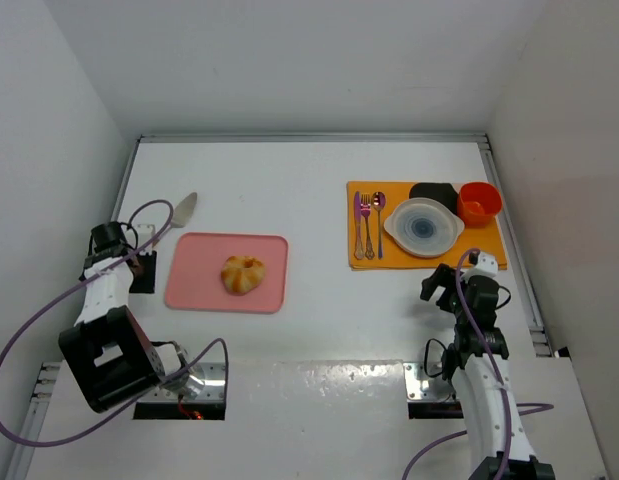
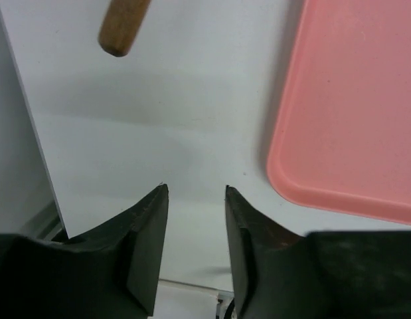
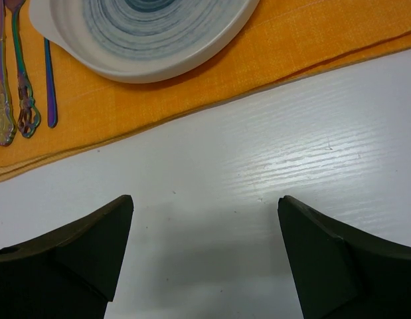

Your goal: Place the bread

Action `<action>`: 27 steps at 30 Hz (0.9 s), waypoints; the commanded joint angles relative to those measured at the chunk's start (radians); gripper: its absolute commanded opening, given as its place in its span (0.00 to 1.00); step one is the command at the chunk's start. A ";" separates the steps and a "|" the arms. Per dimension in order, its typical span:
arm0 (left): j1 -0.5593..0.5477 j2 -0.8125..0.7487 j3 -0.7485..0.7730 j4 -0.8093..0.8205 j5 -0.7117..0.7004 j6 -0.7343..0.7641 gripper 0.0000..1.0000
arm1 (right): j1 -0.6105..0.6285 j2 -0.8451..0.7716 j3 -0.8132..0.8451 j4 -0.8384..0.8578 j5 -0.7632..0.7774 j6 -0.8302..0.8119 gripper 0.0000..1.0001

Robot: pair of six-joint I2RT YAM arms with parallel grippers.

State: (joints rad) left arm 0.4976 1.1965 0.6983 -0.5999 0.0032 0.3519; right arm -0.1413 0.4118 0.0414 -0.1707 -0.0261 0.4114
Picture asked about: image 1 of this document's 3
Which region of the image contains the pink rectangular tray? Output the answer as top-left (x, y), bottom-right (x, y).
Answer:
top-left (165, 233), bottom-right (288, 314)

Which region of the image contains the metal cake server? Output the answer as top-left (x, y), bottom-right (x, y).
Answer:
top-left (152, 192), bottom-right (198, 248)

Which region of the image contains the round bread bun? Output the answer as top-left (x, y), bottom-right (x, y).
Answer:
top-left (220, 256), bottom-right (266, 295)

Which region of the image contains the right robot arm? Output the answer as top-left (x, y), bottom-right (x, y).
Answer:
top-left (420, 264), bottom-right (555, 479)

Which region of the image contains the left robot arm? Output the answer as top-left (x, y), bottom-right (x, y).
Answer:
top-left (58, 222), bottom-right (205, 413)

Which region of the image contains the orange placemat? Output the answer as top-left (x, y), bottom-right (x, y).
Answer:
top-left (347, 181), bottom-right (507, 270)

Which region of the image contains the orange square cup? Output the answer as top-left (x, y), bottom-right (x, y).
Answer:
top-left (457, 182), bottom-right (503, 228)

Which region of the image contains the black coaster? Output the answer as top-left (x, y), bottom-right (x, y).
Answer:
top-left (409, 182), bottom-right (458, 215)

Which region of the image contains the purple knife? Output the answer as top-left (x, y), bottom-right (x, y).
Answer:
top-left (353, 191), bottom-right (364, 260)

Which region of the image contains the purple spoon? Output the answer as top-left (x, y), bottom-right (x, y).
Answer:
top-left (373, 191), bottom-right (386, 259)

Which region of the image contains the purple fork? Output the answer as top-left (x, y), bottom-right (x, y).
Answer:
top-left (361, 193), bottom-right (375, 260)

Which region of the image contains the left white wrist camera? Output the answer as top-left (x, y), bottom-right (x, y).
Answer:
top-left (134, 224), bottom-right (156, 246)

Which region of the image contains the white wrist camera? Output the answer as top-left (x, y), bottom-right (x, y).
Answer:
top-left (467, 251), bottom-right (499, 278)
top-left (134, 224), bottom-right (156, 246)

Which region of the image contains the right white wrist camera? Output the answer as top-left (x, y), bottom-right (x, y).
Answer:
top-left (467, 251), bottom-right (499, 278)

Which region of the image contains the white bowl with handles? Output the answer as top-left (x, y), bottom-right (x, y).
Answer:
top-left (383, 198), bottom-right (465, 258)

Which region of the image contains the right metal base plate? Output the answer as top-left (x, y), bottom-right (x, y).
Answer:
top-left (403, 362), bottom-right (457, 403)

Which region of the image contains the metal base plate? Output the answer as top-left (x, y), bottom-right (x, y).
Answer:
top-left (138, 362), bottom-right (226, 404)
top-left (403, 362), bottom-right (457, 403)

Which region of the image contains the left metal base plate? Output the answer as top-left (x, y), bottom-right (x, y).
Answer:
top-left (138, 362), bottom-right (226, 404)

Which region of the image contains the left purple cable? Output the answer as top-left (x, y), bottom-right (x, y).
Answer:
top-left (0, 199), bottom-right (229, 448)

